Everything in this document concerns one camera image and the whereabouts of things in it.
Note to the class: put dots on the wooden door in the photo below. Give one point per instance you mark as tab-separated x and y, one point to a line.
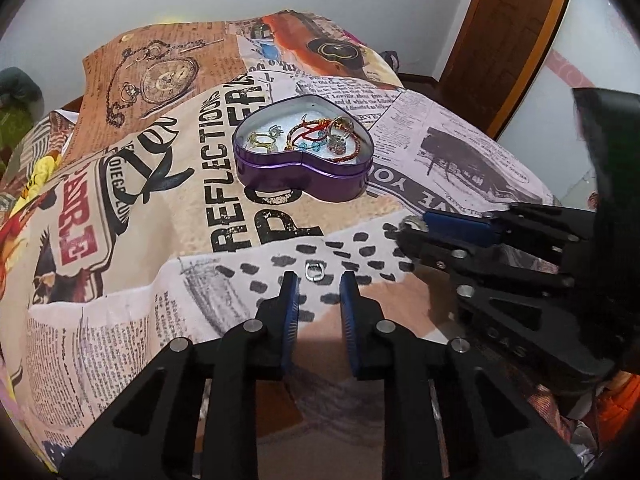
505	35

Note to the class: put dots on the dark teal bag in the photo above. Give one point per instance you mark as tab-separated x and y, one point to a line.
17	85

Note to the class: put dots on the orange cloth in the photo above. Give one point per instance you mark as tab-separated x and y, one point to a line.
617	402

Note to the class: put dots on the newspaper printed blanket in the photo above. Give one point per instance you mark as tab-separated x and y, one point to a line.
150	240

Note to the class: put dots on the pink wall border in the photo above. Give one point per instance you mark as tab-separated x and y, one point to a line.
570	72

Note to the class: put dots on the dark blue bag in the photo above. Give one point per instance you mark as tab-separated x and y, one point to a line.
391	61

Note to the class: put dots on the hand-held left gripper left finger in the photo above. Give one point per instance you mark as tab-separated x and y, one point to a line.
290	320

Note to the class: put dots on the cartoon printed bedsheet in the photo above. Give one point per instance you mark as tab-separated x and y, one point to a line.
35	180

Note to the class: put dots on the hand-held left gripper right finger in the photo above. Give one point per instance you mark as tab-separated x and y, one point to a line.
349	320

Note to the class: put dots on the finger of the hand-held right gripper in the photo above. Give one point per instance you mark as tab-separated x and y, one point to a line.
457	226
435	252

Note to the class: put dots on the purple heart-shaped tin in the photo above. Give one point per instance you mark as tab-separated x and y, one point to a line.
300	180

